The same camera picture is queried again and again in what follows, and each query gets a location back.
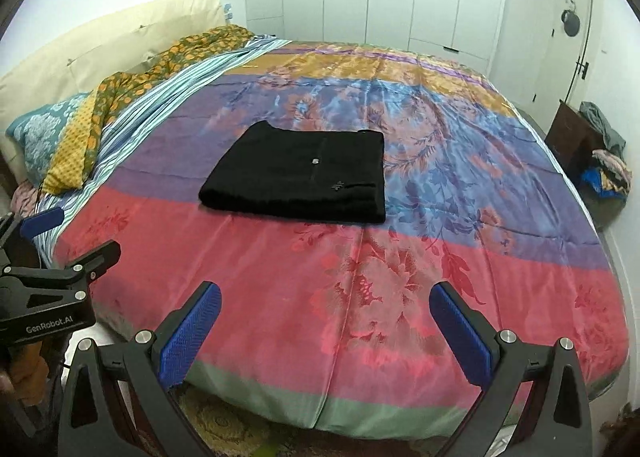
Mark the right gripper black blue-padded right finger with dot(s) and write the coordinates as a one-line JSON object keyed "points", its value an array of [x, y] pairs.
{"points": [[555, 420]]}

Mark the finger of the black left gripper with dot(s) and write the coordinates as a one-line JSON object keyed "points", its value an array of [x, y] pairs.
{"points": [[86, 268]]}

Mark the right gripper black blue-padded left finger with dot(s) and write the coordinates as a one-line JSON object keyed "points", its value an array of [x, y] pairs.
{"points": [[117, 399]]}

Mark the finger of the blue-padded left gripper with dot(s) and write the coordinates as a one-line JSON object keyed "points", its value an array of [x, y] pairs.
{"points": [[18, 235]]}

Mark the black pants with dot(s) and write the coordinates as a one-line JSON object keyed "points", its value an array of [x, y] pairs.
{"points": [[311, 176]]}

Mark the striped light blue sheet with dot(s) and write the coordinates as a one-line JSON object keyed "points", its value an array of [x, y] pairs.
{"points": [[136, 122]]}

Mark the yellow orange floral blanket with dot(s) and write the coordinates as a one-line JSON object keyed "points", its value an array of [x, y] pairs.
{"points": [[75, 156]]}

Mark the teal floral pillow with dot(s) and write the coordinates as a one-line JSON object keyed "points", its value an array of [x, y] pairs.
{"points": [[38, 133]]}

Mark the grey laundry basket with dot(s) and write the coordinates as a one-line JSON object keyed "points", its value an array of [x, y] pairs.
{"points": [[603, 210]]}

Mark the cream padded headboard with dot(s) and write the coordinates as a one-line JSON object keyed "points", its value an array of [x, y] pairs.
{"points": [[80, 59]]}

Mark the multicolour floral bedspread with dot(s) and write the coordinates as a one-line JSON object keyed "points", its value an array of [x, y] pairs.
{"points": [[326, 325]]}

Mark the pile of clothes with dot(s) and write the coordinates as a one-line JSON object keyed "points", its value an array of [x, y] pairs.
{"points": [[607, 175]]}

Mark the dark wooden nightstand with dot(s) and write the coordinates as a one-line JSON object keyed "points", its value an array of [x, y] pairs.
{"points": [[571, 139]]}

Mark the grey garment on nightstand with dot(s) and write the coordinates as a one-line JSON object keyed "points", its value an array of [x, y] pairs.
{"points": [[613, 141]]}

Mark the white room door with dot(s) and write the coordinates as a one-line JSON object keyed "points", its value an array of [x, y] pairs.
{"points": [[563, 56]]}

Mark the dark round door hanging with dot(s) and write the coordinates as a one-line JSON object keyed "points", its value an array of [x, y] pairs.
{"points": [[571, 23]]}

